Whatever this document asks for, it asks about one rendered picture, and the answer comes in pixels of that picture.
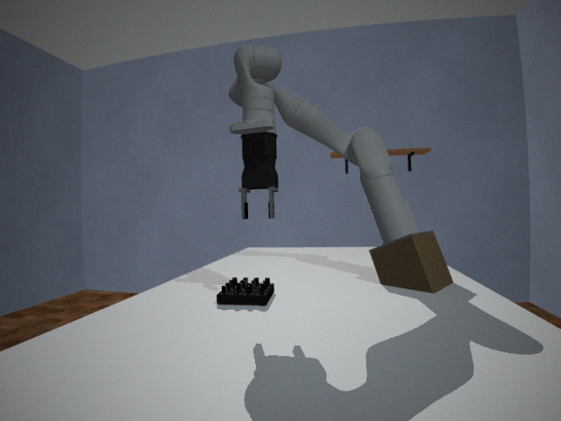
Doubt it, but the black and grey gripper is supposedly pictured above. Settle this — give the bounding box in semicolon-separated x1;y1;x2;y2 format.
230;109;279;219

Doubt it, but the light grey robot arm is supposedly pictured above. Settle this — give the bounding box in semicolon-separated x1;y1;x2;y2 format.
229;46;420;244

